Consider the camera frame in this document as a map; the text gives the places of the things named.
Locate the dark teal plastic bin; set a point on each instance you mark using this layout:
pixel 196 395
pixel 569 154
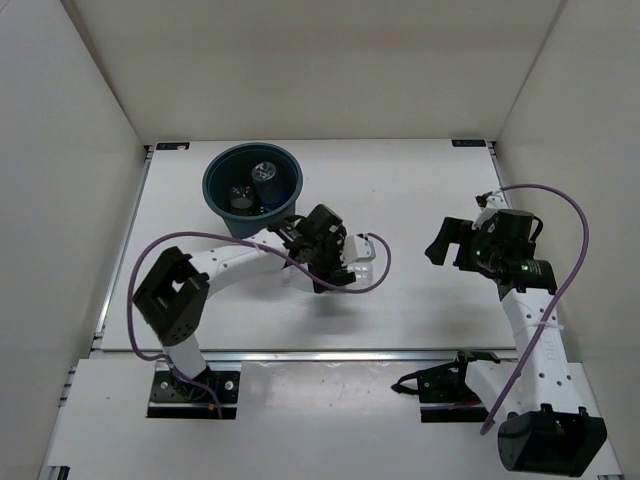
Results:
pixel 252 185

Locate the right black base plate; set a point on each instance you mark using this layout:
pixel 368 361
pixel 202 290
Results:
pixel 442 392

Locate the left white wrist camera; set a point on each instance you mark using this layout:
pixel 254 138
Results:
pixel 357 249

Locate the clear bottle green label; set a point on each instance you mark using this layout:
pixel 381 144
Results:
pixel 292 277

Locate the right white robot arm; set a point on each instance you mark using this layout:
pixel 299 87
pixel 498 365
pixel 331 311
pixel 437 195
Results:
pixel 542 422

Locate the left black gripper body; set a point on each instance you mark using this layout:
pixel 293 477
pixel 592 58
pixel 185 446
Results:
pixel 328 253

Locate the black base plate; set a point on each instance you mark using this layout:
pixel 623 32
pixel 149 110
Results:
pixel 170 398
pixel 442 392

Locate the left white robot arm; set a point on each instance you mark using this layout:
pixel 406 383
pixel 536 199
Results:
pixel 172 295

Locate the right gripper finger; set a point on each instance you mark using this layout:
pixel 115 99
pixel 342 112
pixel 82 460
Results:
pixel 463 257
pixel 452 231

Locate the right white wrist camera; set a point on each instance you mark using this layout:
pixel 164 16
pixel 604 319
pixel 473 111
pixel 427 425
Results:
pixel 489 203

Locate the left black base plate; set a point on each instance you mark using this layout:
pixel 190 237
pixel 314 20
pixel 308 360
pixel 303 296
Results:
pixel 170 398

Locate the black corner label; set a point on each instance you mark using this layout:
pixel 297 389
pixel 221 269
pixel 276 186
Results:
pixel 172 146
pixel 468 143

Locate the clear bottle blue label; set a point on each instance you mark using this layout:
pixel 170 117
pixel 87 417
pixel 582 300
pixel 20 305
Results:
pixel 268 185

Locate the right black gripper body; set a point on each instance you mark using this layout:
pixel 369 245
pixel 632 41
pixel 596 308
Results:
pixel 485 247

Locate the left black corner label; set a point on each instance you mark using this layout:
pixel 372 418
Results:
pixel 172 146

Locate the right black corner label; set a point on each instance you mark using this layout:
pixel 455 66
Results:
pixel 468 143

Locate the clear bottle black label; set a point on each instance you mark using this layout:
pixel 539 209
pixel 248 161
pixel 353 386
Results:
pixel 241 200

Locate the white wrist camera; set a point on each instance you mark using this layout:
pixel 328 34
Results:
pixel 357 249
pixel 489 203

